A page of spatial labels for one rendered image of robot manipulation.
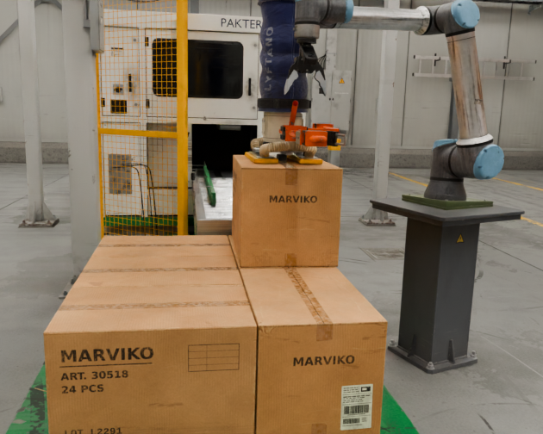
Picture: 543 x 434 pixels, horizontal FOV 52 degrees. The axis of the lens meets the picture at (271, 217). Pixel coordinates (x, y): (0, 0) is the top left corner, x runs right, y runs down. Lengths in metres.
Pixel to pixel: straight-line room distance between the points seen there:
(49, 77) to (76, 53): 8.45
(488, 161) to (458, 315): 0.75
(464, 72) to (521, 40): 11.12
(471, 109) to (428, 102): 10.14
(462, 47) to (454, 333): 1.29
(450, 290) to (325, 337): 1.11
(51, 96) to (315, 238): 10.08
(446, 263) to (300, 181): 0.83
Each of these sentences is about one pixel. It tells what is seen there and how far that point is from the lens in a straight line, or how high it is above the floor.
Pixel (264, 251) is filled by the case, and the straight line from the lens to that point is 2.23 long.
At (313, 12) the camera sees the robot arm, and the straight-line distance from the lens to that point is 2.09.
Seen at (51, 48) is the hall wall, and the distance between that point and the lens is 12.03.
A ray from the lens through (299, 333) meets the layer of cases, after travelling 1.70.
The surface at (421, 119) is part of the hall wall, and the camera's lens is 12.59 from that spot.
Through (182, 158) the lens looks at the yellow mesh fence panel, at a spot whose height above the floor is 0.85.
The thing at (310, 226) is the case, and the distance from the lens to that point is 2.24.
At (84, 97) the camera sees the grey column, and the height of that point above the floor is 1.20.
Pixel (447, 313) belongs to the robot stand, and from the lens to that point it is 2.75.
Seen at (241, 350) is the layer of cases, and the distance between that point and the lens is 1.69.
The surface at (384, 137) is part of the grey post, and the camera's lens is 5.98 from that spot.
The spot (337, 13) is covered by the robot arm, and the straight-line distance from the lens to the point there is 2.14.
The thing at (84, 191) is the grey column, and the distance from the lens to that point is 3.59.
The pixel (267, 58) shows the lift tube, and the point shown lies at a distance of 2.42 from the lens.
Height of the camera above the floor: 1.17
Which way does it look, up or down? 11 degrees down
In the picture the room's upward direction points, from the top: 2 degrees clockwise
